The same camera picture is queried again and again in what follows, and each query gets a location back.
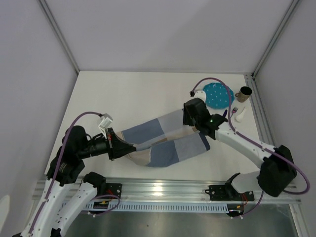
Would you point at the teal dotted plate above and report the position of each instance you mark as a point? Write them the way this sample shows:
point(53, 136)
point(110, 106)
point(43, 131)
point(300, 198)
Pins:
point(217, 96)

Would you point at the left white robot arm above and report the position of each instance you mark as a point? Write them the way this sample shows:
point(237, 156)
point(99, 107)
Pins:
point(51, 218)

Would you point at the white slotted cable duct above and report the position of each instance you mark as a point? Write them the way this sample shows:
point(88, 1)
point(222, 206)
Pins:
point(159, 207)

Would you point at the brown mug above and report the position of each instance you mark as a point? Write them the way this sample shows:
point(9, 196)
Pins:
point(243, 94)

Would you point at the blue beige checked cloth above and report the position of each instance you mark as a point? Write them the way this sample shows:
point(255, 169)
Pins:
point(164, 141)

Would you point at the right aluminium frame post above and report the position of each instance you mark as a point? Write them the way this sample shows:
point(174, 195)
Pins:
point(276, 36)

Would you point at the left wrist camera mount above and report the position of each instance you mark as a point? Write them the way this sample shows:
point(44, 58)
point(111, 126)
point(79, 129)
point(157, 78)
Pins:
point(104, 122)

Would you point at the purple teal fork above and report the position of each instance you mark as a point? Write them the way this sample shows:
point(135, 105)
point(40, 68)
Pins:
point(234, 110)

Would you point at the white ceramic spoon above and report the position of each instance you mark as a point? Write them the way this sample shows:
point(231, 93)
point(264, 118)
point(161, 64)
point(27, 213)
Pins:
point(241, 115)

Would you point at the left aluminium frame post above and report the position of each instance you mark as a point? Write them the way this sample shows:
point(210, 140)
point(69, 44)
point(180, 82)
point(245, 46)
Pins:
point(58, 34)

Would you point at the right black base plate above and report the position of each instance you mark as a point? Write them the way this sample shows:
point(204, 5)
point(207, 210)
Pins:
point(227, 193)

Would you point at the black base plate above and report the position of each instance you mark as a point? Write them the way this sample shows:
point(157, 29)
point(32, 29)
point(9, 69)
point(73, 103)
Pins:
point(227, 193)
point(111, 189)

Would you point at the aluminium mounting rail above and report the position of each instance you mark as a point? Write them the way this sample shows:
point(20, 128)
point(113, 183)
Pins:
point(154, 190)

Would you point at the aluminium frame post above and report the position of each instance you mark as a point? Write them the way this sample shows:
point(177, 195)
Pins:
point(276, 36)
point(58, 34)

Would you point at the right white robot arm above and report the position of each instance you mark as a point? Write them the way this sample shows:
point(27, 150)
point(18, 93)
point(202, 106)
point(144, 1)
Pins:
point(275, 164)

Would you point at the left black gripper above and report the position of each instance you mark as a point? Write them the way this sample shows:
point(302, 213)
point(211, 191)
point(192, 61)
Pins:
point(117, 147)

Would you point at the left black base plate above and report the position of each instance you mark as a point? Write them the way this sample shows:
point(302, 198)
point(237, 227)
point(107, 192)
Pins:
point(111, 189)

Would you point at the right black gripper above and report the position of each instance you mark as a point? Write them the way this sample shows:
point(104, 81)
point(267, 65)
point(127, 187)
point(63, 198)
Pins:
point(186, 120)

